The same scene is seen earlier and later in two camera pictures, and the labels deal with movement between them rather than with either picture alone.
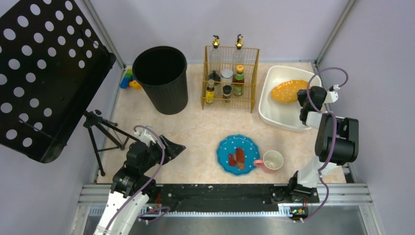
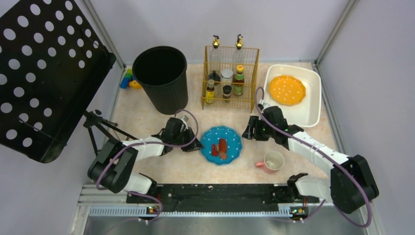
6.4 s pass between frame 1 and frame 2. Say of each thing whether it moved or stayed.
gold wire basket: stayed
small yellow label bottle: stayed
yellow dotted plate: moved
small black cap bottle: stayed
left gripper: moved
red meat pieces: moved
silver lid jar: stayed
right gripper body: moved
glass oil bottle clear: stayed
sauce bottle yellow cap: stayed
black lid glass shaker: stayed
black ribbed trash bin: stayed
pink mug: stayed
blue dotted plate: moved
